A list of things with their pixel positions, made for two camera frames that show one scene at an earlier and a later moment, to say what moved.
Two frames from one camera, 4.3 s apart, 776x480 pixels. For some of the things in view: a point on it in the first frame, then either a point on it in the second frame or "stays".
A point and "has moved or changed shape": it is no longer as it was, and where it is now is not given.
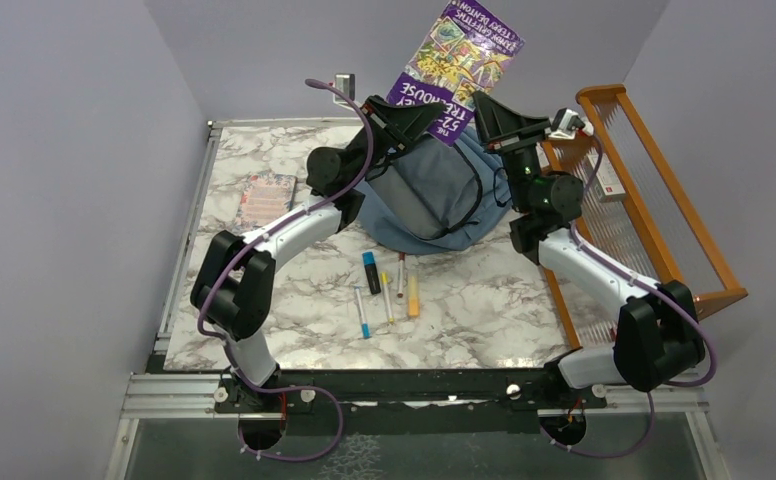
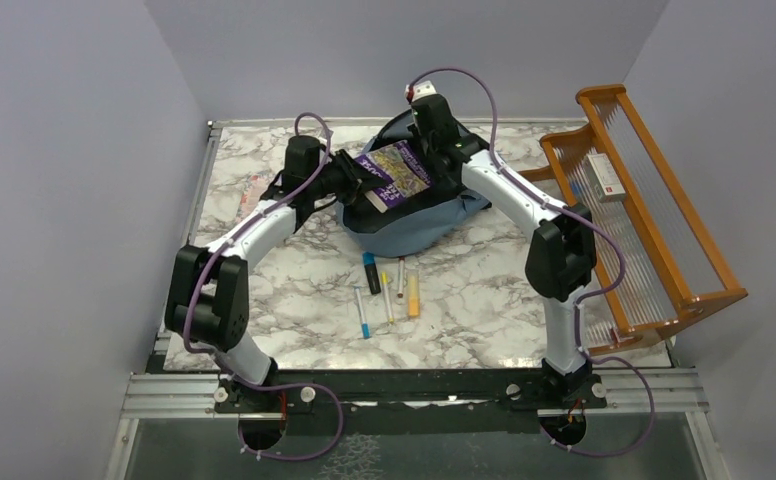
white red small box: (608, 183) stays
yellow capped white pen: (384, 279) stays
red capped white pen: (400, 295) stays
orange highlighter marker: (413, 297) stays
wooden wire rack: (635, 211) stays
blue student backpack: (434, 197) has moved or changed shape
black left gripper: (398, 125) → (357, 180)
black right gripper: (504, 131) → (412, 127)
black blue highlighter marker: (371, 272) stays
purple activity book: (462, 55) → (398, 166)
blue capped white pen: (364, 325) stays
